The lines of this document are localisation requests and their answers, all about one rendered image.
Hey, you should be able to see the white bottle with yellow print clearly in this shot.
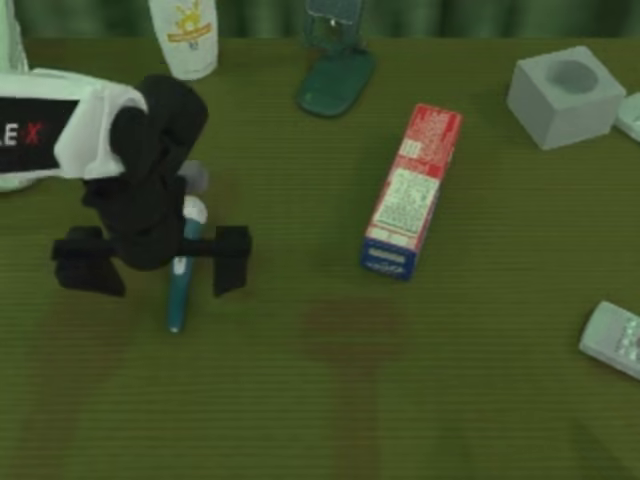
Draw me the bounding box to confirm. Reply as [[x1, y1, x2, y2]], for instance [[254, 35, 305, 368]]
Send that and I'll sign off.
[[148, 0, 220, 82]]

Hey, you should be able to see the red and blue carton box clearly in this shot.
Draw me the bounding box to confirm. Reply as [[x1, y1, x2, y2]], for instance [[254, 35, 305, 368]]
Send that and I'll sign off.
[[359, 103, 464, 282]]

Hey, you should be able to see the green folding phone stand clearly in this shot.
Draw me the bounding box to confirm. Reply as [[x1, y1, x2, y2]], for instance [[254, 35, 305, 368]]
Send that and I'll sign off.
[[295, 0, 377, 119]]

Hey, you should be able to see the grey cube with round hole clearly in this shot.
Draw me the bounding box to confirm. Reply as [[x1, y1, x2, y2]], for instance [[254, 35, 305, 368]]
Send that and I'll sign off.
[[506, 45, 628, 152]]

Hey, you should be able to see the white remote control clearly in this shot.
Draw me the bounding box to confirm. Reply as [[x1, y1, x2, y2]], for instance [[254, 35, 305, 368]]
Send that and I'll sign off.
[[578, 300, 640, 382]]

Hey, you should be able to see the small white plastic object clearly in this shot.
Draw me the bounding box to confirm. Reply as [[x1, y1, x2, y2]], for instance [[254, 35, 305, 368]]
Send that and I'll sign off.
[[613, 91, 640, 143]]

